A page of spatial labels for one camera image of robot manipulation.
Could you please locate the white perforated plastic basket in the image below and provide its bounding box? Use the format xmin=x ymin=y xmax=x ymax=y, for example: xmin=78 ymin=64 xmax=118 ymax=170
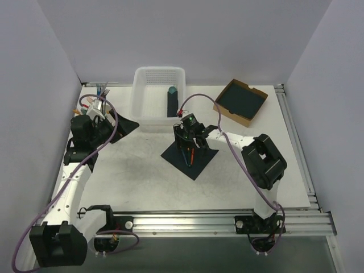
xmin=130 ymin=67 xmax=187 ymax=127

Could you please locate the aluminium frame rail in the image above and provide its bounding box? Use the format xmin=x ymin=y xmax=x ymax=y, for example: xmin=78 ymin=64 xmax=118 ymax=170
xmin=31 ymin=212 xmax=338 ymax=238

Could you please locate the blue plastic fork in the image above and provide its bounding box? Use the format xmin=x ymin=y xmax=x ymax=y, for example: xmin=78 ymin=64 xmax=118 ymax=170
xmin=181 ymin=148 xmax=191 ymax=167

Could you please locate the silver metal fork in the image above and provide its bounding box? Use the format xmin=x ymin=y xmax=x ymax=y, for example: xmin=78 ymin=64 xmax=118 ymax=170
xmin=96 ymin=82 xmax=110 ymax=98

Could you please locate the dark rolled napkin bundle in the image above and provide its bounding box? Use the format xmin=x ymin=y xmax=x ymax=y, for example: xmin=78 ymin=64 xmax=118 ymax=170
xmin=167 ymin=92 xmax=179 ymax=118

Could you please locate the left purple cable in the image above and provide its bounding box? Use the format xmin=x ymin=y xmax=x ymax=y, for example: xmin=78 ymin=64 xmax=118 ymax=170
xmin=11 ymin=95 xmax=140 ymax=272

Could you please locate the brown cardboard napkin box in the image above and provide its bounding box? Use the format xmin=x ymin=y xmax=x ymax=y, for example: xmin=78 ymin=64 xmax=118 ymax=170
xmin=215 ymin=79 xmax=268 ymax=127

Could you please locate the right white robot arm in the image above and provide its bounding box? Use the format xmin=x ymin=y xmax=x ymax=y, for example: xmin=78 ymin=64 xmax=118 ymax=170
xmin=173 ymin=114 xmax=287 ymax=233

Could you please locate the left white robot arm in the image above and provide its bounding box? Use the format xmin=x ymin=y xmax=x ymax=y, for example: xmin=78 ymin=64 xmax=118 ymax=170
xmin=29 ymin=110 xmax=139 ymax=267

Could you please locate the orange plastic spoon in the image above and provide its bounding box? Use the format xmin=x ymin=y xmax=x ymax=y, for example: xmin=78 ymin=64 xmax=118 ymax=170
xmin=189 ymin=148 xmax=195 ymax=166

